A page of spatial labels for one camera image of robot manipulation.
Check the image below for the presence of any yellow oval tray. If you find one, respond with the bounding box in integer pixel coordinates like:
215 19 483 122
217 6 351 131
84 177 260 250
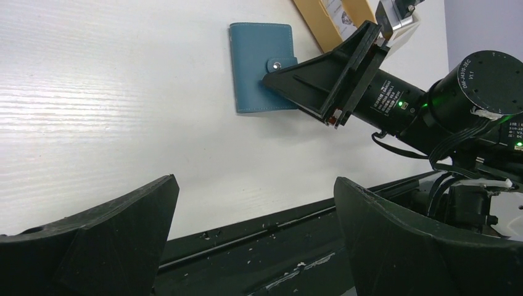
293 0 377 53

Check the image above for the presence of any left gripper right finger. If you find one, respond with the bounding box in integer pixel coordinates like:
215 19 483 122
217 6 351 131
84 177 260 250
334 177 522 295

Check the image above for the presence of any blue leather card holder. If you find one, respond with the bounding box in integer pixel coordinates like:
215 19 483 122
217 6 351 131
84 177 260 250
229 22 297 114

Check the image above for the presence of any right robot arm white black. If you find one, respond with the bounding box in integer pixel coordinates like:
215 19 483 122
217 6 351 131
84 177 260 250
261 21 522 233

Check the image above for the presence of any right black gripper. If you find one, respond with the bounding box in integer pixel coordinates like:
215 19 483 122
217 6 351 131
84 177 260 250
353 51 522 154

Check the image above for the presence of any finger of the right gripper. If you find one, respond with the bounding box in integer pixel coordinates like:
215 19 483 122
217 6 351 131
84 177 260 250
262 20 389 128

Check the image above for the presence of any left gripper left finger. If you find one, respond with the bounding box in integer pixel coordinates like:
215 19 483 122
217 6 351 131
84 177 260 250
1 175 179 295

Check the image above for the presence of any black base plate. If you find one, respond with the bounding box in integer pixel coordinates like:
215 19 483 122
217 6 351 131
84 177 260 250
152 172 437 295

